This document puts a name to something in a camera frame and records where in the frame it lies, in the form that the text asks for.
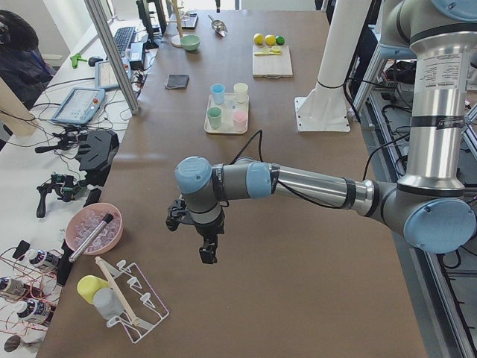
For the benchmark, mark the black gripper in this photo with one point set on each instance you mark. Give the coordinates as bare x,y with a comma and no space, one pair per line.
207,230

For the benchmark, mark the pink plastic cup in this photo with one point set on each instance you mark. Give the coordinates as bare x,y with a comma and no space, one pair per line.
240,118

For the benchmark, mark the green plastic cup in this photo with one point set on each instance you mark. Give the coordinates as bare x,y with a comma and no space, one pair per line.
214,115

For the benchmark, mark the blue plastic cup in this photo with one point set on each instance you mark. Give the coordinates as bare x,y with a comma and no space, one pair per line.
217,92

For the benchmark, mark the cream plastic cup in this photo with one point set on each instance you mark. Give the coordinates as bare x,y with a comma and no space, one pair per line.
240,92

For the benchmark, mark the cream plastic tray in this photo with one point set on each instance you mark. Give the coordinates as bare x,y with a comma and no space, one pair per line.
228,108

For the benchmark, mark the metal muddler tool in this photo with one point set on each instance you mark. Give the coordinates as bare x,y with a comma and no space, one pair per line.
91,237

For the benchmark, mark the clear plastic bottle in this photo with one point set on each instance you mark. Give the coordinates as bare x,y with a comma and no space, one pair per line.
107,303

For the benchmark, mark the yellow plastic bottle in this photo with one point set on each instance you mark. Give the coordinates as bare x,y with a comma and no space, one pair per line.
88,285

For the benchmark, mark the black hexagonal stand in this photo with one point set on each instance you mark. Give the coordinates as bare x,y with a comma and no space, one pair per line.
95,155

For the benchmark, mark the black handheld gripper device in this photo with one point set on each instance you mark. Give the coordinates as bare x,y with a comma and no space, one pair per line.
65,186

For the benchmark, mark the dark grey folded cloth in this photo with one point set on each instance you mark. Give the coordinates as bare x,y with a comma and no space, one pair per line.
177,82

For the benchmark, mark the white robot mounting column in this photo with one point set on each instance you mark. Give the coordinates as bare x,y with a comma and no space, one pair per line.
324,108

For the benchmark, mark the blue teach pendant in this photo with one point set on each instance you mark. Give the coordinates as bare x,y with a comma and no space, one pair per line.
105,77
80,106

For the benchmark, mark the wooden cutting board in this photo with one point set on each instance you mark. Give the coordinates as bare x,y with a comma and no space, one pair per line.
272,66

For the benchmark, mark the yellow plastic knife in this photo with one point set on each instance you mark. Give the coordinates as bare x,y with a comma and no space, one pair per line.
261,53

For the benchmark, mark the green plastic bowl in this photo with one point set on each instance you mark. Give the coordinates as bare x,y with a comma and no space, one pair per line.
190,42

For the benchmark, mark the wooden cup tree stand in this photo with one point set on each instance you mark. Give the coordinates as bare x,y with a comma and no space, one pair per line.
176,40

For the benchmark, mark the whole yellow lemon left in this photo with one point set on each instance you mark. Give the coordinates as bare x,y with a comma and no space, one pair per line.
270,40

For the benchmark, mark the green lime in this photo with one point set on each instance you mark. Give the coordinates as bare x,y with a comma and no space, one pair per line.
280,39

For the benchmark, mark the steel metal scoop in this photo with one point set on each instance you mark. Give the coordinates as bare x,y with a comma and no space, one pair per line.
218,26

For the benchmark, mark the black keyboard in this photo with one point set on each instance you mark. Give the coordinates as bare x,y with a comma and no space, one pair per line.
123,38

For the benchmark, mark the black monitor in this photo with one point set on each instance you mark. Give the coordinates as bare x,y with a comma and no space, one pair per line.
155,35

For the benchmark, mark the white wire drying rack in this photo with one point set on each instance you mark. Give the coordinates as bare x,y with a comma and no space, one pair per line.
143,309

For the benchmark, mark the aluminium frame post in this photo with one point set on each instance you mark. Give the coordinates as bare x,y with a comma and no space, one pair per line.
99,20

